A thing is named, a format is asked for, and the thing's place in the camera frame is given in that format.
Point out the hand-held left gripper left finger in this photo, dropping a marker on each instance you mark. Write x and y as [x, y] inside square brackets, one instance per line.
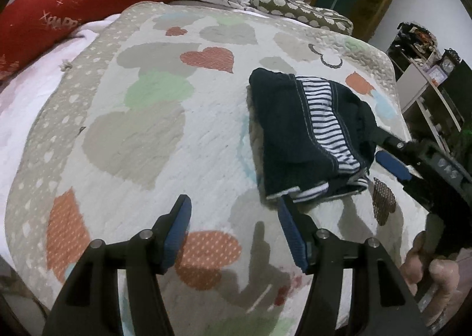
[177, 236]

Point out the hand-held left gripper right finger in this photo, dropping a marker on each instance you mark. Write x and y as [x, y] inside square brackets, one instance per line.
[291, 236]

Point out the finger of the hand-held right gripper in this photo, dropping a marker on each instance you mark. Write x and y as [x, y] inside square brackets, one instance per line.
[392, 165]
[391, 142]

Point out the navy pants with striped lining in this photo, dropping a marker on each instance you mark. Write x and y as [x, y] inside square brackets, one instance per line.
[280, 126]

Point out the person's right hand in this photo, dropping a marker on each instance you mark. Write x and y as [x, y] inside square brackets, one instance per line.
[444, 284]

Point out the dark shelf unit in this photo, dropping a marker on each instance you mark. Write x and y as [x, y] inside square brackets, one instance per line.
[442, 107]

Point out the heart print quilt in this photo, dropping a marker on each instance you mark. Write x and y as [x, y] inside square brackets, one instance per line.
[166, 144]

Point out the small table clock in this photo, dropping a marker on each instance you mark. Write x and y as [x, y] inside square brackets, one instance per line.
[449, 63]

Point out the olive dotted pillow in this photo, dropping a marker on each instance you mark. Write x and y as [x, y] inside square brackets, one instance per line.
[295, 8]

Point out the pale pink bed sheet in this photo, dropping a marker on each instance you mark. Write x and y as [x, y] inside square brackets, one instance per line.
[33, 85]

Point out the long red pillow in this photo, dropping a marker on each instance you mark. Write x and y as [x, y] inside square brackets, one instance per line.
[73, 4]

